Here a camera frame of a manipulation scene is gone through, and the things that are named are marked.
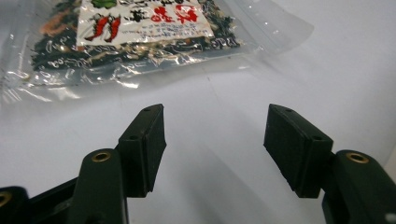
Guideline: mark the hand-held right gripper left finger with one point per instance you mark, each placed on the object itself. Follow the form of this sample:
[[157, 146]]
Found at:
[[140, 155]]

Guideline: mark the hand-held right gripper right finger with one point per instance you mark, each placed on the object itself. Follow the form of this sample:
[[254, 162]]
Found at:
[[299, 149]]

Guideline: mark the clear bag of dried vegetables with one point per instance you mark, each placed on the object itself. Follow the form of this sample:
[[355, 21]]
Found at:
[[130, 40]]

